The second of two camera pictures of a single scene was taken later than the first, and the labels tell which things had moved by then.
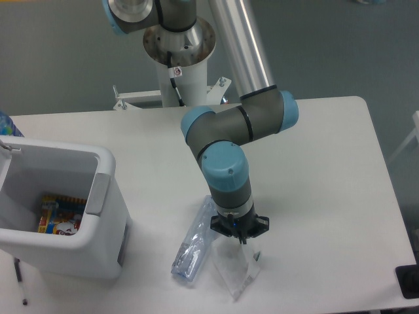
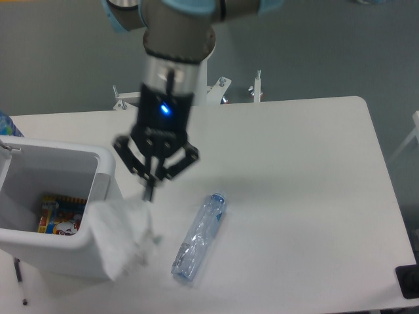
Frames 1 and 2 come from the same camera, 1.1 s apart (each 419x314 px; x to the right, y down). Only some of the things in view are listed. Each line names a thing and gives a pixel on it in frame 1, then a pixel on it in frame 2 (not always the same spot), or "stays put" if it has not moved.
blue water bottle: (7, 127) stays put
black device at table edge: (408, 279) stays put
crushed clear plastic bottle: (193, 246) stays put
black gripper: (249, 226) → (162, 126)
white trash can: (31, 168) stays put
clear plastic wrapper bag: (237, 263) → (124, 233)
